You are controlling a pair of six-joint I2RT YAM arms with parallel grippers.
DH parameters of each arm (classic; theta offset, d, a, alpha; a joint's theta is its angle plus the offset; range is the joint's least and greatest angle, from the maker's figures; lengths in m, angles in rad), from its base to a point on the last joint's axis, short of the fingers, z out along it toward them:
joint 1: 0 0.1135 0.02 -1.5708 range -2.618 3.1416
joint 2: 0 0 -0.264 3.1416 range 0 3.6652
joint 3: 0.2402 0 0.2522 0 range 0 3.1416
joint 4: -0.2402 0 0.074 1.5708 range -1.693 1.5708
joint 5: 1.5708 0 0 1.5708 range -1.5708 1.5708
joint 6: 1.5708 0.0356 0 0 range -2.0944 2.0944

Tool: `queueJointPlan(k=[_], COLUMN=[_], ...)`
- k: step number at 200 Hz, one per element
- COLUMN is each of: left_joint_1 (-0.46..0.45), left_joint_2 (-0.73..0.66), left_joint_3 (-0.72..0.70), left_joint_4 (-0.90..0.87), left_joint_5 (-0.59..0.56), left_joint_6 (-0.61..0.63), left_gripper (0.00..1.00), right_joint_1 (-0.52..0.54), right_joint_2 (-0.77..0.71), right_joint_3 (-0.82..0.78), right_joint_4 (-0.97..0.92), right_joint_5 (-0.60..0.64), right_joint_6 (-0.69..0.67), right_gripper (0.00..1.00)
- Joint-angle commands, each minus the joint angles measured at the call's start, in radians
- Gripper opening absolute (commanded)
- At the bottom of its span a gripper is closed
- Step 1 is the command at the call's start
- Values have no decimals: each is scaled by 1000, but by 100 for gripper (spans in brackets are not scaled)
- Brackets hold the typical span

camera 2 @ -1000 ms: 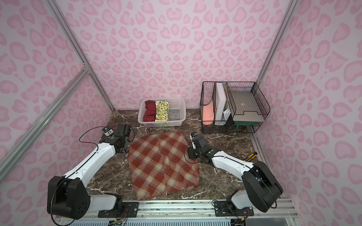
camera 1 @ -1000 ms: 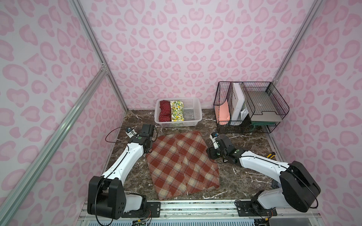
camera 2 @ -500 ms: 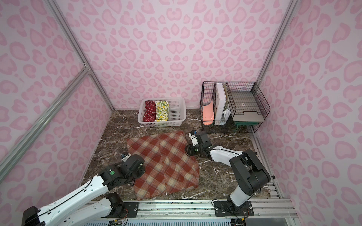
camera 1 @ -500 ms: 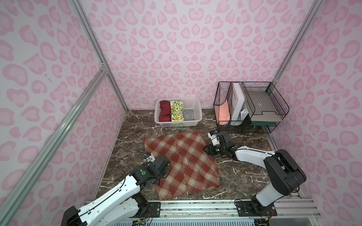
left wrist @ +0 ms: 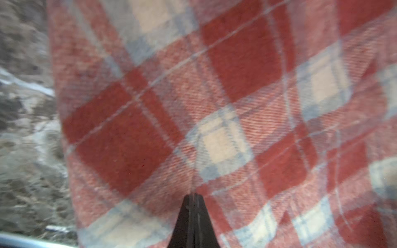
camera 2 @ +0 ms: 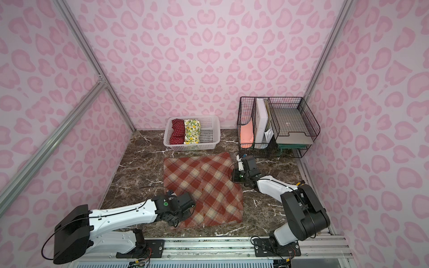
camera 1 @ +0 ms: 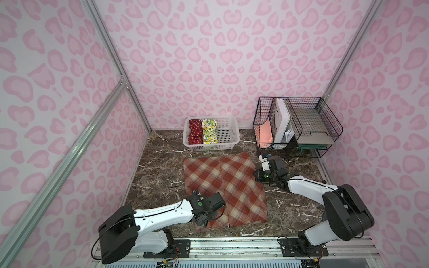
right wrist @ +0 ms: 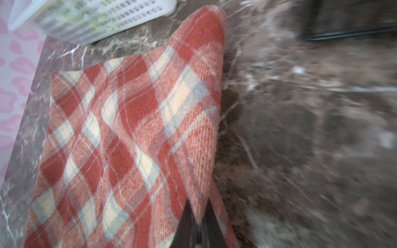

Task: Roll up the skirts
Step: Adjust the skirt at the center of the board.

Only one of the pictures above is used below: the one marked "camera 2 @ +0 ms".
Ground red plaid skirt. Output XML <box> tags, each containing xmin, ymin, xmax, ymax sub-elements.
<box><xmin>163</xmin><ymin>152</ymin><xmax>244</xmax><ymax>229</ymax></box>

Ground lemon print skirt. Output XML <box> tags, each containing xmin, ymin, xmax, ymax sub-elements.
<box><xmin>184</xmin><ymin>119</ymin><xmax>201</xmax><ymax>145</ymax></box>

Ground red polka dot skirt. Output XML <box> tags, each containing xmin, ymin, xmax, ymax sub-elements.
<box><xmin>169</xmin><ymin>119</ymin><xmax>185</xmax><ymax>145</ymax></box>

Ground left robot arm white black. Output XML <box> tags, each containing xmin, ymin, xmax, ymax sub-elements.
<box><xmin>50</xmin><ymin>191</ymin><xmax>196</xmax><ymax>267</ymax></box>

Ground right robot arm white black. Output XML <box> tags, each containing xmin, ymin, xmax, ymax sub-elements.
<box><xmin>231</xmin><ymin>155</ymin><xmax>331</xmax><ymax>247</ymax></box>

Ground pink folder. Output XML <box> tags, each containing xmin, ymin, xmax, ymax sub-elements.
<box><xmin>240</xmin><ymin>119</ymin><xmax>254</xmax><ymax>149</ymax></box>

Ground green book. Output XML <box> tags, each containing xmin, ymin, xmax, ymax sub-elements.
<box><xmin>278</xmin><ymin>144</ymin><xmax>307</xmax><ymax>150</ymax></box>

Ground white envelope papers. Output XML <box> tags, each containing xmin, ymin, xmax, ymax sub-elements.
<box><xmin>264</xmin><ymin>128</ymin><xmax>274</xmax><ymax>144</ymax></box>

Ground white binder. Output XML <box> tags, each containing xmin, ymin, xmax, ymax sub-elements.
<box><xmin>254</xmin><ymin>98</ymin><xmax>268</xmax><ymax>149</ymax></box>

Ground white plastic basket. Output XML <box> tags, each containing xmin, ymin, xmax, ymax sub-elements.
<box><xmin>164</xmin><ymin>115</ymin><xmax>221</xmax><ymax>151</ymax></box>

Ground grey laptop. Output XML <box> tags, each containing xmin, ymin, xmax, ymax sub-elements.
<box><xmin>270</xmin><ymin>108</ymin><xmax>316</xmax><ymax>146</ymax></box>

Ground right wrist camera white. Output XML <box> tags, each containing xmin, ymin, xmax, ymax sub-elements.
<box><xmin>236</xmin><ymin>154</ymin><xmax>248</xmax><ymax>172</ymax></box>

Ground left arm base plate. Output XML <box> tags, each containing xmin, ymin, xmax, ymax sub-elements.
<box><xmin>116</xmin><ymin>239</ymin><xmax>165</xmax><ymax>259</ymax></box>

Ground black wire desk organizer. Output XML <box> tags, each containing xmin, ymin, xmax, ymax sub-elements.
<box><xmin>237</xmin><ymin>97</ymin><xmax>321</xmax><ymax>158</ymax></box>

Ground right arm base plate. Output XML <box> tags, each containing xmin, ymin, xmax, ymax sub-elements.
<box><xmin>250</xmin><ymin>236</ymin><xmax>301</xmax><ymax>259</ymax></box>

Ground aluminium front rail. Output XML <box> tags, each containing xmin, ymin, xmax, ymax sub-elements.
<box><xmin>66</xmin><ymin>232</ymin><xmax>356</xmax><ymax>268</ymax></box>

